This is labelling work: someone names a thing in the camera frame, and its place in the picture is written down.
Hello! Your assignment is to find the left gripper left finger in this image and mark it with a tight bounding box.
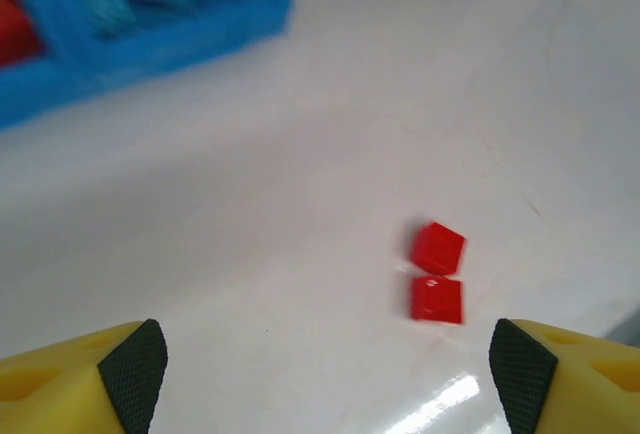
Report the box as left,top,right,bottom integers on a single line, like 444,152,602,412
0,318,169,434

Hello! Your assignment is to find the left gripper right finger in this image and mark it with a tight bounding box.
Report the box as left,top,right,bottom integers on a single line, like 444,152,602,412
488,317,640,434

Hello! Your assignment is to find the red lego brick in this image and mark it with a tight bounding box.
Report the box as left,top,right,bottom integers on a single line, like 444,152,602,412
0,0,49,70
408,221,470,277
408,274,466,326

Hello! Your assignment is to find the blue divided plastic bin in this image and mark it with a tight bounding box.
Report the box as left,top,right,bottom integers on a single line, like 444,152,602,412
0,0,294,130

